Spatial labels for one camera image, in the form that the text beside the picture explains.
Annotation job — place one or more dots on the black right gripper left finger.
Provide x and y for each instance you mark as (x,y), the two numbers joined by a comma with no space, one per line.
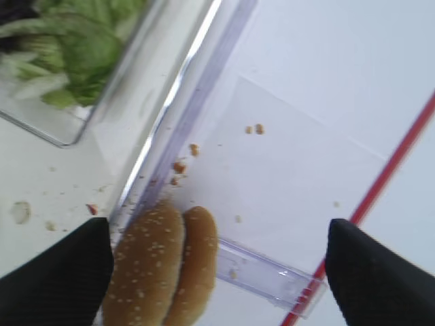
(64,285)

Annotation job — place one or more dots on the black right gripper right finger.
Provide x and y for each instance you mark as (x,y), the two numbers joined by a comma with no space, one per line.
(371,284)

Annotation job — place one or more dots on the green lettuce in container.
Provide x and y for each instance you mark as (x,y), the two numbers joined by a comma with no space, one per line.
(64,52)

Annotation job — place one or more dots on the right clear cross divider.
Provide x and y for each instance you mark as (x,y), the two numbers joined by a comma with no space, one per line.
(283,286)

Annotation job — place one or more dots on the front sesame bun top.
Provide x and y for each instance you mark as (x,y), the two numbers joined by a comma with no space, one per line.
(147,264)

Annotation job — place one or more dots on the sesame bun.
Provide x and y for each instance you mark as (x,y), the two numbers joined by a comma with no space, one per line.
(197,275)
(147,264)

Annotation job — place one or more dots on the white rectangular tray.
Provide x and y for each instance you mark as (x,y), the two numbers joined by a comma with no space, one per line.
(48,191)

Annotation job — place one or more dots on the rear sesame bun top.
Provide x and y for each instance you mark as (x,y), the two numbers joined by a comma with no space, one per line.
(197,275)

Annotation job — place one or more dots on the right red tape strip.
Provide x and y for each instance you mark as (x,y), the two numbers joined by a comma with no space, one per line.
(363,208)

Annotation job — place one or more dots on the right clear acrylic divider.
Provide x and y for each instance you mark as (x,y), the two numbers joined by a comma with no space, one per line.
(205,61)

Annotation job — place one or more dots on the clear plastic salad container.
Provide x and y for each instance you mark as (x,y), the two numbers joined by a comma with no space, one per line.
(64,127)

